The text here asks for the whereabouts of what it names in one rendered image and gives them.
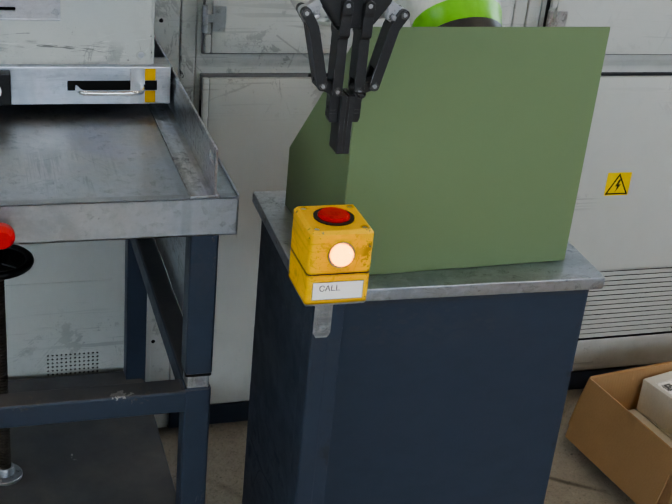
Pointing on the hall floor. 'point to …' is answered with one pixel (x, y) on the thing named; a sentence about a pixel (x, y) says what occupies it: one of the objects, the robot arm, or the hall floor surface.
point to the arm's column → (417, 394)
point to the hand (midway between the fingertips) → (341, 121)
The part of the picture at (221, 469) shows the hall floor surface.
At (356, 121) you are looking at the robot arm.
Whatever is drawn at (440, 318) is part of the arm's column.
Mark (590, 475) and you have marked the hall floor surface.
